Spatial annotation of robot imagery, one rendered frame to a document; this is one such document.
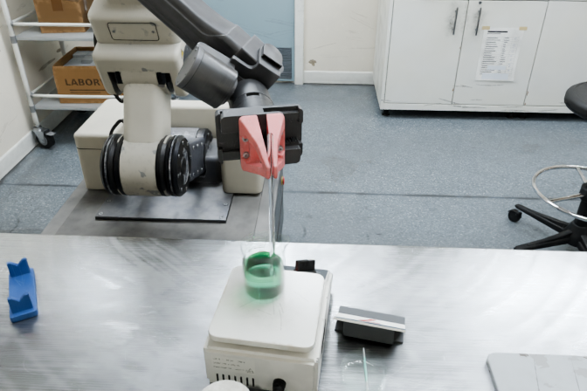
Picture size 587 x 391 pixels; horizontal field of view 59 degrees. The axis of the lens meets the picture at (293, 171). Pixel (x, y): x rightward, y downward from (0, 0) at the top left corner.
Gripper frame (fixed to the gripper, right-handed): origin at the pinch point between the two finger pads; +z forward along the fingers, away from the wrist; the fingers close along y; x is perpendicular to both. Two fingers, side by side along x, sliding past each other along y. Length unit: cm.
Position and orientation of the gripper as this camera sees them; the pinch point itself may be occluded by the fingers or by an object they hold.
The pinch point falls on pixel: (271, 169)
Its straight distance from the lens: 53.9
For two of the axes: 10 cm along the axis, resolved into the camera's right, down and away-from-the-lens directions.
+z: 1.9, 5.0, -8.5
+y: 9.8, -0.9, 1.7
